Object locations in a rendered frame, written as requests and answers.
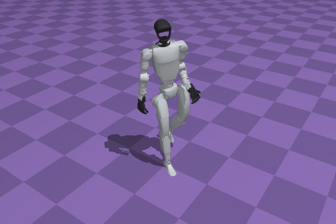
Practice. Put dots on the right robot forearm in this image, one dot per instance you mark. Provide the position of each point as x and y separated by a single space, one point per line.
142 89

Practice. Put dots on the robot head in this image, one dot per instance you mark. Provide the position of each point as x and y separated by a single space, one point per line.
160 26

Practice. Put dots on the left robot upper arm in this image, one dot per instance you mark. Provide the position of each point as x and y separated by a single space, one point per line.
183 49

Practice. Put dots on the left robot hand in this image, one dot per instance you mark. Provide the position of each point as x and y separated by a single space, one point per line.
194 94

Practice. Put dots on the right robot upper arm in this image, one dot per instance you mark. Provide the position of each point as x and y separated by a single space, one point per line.
146 55

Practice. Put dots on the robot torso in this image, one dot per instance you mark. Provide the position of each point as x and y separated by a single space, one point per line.
165 61

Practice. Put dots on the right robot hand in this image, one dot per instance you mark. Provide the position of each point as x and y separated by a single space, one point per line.
141 106

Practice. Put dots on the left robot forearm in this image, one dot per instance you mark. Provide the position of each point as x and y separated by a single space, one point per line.
184 79

